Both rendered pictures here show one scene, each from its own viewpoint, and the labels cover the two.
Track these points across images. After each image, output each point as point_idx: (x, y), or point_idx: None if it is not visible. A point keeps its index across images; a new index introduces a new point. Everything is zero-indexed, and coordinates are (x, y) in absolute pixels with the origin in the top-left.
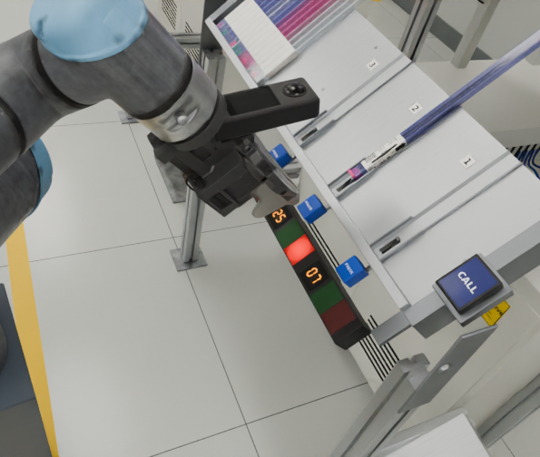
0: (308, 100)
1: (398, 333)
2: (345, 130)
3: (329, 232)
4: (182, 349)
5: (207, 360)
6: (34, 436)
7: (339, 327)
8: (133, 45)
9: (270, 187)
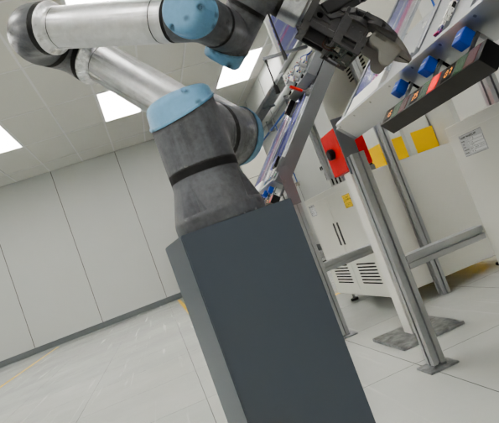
0: None
1: None
2: (426, 42)
3: None
4: (469, 407)
5: None
6: (306, 259)
7: (475, 54)
8: None
9: (371, 23)
